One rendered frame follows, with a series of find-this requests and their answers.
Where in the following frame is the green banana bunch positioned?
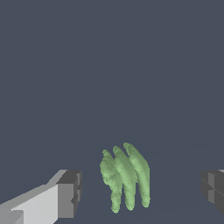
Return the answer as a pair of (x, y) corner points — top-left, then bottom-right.
(99, 142), (151, 214)

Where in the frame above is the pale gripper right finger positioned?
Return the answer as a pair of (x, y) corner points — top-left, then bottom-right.
(200, 169), (224, 216)

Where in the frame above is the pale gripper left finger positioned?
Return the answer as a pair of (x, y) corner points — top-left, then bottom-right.
(0, 169), (83, 224)

